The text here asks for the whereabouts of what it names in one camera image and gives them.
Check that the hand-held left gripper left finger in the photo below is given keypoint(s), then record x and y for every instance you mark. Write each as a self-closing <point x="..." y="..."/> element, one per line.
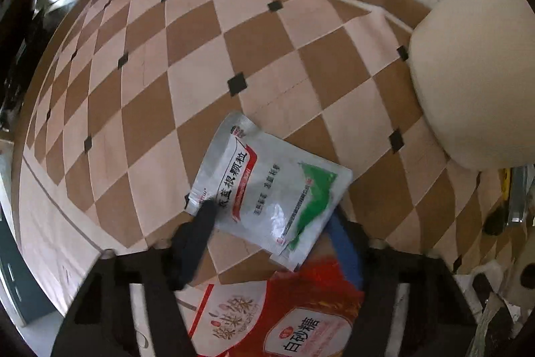
<point x="194" y="240"/>

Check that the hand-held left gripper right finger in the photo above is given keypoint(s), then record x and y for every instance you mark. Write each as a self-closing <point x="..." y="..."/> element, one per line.
<point x="347" y="252"/>

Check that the green and white sachet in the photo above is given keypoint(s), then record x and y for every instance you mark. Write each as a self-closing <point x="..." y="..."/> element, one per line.
<point x="276" y="189"/>

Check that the red and white sugar bag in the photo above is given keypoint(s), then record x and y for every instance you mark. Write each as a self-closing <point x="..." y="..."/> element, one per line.
<point x="267" y="319"/>

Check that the small black object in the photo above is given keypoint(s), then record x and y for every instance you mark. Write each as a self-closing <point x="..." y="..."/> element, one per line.
<point x="495" y="221"/>

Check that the checkered printed tablecloth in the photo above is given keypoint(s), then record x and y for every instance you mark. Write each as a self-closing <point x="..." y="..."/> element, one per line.
<point x="188" y="68"/>

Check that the cream round cushion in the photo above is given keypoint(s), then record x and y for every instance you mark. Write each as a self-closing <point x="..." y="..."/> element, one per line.
<point x="472" y="81"/>

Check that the black induction cooktop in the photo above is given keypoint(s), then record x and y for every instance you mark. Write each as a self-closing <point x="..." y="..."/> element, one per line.
<point x="19" y="60"/>

